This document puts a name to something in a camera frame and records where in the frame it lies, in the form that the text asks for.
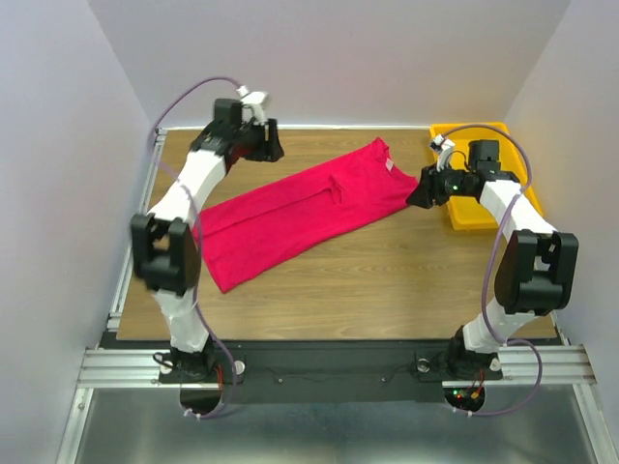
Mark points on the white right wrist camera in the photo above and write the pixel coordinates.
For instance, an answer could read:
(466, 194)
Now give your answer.
(443, 148)

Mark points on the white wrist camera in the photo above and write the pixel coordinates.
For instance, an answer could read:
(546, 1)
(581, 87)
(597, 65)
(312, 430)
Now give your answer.
(255, 102)
(443, 148)

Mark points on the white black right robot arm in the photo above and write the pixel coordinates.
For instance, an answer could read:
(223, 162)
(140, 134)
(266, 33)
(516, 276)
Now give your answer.
(535, 274)

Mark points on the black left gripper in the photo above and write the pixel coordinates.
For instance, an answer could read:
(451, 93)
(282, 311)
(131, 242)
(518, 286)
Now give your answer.
(269, 149)

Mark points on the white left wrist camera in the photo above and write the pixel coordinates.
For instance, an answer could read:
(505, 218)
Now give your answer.
(255, 102)

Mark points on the aluminium frame rail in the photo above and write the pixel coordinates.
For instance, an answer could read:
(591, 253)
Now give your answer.
(133, 369)

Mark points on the pink red t shirt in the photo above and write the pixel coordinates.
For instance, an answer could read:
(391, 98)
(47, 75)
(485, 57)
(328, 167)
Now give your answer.
(247, 235)

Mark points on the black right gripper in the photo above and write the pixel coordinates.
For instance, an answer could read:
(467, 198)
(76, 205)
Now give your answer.
(427, 188)

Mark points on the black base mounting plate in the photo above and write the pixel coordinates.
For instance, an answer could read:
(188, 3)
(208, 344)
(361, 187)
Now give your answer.
(271, 372)

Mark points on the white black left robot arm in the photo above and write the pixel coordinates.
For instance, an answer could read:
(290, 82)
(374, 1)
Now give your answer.
(166, 255)

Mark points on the yellow plastic tray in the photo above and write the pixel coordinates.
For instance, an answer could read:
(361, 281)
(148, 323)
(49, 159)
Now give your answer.
(466, 213)

